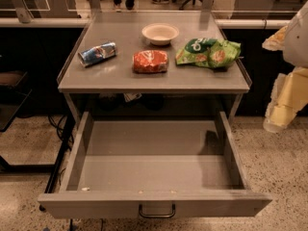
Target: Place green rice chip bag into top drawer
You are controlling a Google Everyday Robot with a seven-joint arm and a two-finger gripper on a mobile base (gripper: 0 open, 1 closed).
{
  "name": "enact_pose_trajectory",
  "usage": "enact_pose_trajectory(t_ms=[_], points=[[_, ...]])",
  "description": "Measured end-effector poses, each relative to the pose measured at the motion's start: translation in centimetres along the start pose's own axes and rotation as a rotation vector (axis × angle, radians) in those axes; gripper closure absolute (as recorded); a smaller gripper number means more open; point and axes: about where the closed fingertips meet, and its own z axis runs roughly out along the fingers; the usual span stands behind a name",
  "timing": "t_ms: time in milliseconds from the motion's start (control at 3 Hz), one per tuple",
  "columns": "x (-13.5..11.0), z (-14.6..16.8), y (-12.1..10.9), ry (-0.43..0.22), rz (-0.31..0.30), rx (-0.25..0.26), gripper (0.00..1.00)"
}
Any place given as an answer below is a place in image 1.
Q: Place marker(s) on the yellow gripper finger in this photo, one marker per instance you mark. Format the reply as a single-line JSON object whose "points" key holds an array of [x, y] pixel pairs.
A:
{"points": [[276, 41], [289, 96]]}

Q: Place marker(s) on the green rice chip bag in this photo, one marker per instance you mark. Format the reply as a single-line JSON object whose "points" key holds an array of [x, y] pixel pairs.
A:
{"points": [[208, 52]]}

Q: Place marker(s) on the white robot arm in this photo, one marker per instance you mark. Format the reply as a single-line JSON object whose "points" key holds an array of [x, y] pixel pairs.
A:
{"points": [[296, 40]]}

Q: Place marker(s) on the orange red snack bag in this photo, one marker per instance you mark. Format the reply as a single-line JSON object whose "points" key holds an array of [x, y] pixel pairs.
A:
{"points": [[150, 61]]}

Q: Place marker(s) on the grey open top drawer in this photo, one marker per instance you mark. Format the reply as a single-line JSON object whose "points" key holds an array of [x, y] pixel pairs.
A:
{"points": [[116, 165]]}

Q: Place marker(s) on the white paper bowl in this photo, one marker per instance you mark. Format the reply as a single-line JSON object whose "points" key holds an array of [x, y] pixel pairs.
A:
{"points": [[160, 34]]}

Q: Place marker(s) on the grey metal cabinet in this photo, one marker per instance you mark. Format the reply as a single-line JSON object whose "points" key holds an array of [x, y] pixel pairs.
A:
{"points": [[116, 74]]}

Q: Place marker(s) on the crushed blue soda can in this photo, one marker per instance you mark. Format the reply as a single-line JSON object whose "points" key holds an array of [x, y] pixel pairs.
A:
{"points": [[98, 54]]}

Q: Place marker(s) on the black drawer handle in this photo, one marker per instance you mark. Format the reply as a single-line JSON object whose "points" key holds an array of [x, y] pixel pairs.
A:
{"points": [[157, 212]]}

